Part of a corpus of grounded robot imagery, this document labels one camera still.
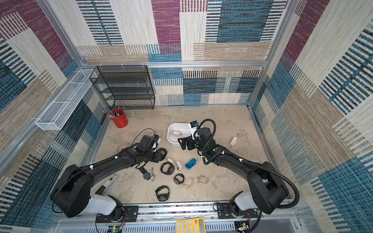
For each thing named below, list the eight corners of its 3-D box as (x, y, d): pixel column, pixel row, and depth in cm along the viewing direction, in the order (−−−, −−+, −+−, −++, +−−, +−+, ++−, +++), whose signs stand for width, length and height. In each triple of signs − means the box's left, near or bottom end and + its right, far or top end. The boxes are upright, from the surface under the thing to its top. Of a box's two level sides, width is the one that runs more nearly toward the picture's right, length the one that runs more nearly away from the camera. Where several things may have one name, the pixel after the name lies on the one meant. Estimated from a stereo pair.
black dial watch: (138, 172, 89) (137, 171, 87) (143, 167, 91) (142, 166, 89) (147, 181, 85) (146, 180, 84) (152, 176, 87) (151, 175, 86)
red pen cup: (115, 127, 111) (108, 117, 101) (118, 119, 116) (112, 108, 107) (126, 127, 111) (121, 117, 101) (129, 119, 116) (124, 108, 107)
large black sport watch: (160, 175, 87) (159, 173, 85) (161, 163, 92) (161, 161, 89) (174, 174, 87) (173, 173, 85) (174, 163, 92) (174, 161, 89)
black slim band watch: (173, 184, 84) (173, 182, 82) (174, 175, 88) (173, 173, 85) (184, 184, 84) (184, 182, 82) (184, 175, 88) (184, 173, 85)
